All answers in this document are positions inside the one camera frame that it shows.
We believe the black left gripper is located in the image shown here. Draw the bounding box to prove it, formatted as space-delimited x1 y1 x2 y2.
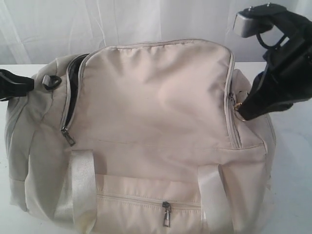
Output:
0 69 34 101

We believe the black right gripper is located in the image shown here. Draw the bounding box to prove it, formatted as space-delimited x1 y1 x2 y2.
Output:
237 34 312 121

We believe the beige duffel bag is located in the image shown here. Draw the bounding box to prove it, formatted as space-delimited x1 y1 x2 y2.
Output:
5 39 276 234

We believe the white backdrop curtain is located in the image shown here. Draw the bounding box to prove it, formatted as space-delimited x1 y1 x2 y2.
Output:
0 0 312 69

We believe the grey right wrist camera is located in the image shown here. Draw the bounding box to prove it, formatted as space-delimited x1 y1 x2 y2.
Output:
233 1 310 39

